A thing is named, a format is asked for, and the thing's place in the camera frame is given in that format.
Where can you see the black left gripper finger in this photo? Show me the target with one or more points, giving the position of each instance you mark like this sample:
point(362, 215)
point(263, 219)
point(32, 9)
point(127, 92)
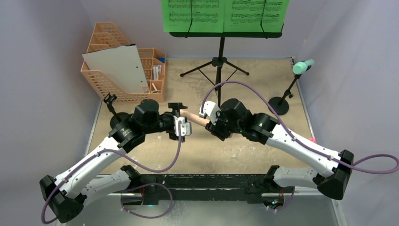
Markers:
point(180, 138)
point(175, 108)

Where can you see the pink toy microphone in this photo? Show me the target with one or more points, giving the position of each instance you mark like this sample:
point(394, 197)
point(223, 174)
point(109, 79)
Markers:
point(194, 118)

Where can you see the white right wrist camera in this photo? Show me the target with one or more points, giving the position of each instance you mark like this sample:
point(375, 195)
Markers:
point(209, 109)

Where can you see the black music stand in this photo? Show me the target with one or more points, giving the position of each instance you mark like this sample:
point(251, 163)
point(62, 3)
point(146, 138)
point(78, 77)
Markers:
point(220, 60)

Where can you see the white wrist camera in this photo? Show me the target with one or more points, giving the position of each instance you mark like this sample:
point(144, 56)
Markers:
point(182, 126)
point(209, 109)

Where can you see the green sheet music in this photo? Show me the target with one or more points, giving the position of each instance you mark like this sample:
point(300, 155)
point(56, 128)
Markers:
point(254, 15)
point(192, 15)

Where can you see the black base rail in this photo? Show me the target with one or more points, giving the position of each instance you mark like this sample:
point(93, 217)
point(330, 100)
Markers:
point(249, 188)

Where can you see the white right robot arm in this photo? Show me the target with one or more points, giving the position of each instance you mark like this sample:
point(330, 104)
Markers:
point(328, 170)

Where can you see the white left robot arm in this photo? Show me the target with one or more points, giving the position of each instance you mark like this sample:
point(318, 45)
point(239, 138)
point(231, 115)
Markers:
point(68, 193)

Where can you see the black right microphone stand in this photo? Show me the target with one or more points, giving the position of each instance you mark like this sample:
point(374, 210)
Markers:
point(280, 104)

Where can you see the green sheet music left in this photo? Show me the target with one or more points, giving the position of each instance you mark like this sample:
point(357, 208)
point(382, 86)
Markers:
point(192, 15)

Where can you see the green sheet music right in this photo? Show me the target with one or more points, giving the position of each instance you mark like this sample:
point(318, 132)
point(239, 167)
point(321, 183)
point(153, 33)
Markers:
point(254, 15)

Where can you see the white marker tube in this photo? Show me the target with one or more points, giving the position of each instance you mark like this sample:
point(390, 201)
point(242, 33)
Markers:
point(159, 71)

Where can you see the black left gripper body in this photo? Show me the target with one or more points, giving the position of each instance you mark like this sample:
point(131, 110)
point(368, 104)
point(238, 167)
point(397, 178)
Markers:
point(167, 121)

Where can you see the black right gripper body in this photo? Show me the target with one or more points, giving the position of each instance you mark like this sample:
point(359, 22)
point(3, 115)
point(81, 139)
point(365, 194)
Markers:
point(215, 128)

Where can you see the peach plastic file organizer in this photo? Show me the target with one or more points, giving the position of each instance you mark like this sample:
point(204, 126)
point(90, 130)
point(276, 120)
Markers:
point(107, 35)

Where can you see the mint green toy microphone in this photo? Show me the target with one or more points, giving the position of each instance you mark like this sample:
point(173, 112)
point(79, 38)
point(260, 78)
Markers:
point(303, 66)

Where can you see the black round microphone stand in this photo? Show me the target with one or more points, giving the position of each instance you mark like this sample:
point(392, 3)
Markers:
point(113, 109)

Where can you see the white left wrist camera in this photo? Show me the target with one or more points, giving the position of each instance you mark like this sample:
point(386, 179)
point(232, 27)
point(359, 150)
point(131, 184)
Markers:
point(182, 126)

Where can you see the grey folder board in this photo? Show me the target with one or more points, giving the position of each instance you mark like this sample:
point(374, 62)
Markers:
point(122, 65)

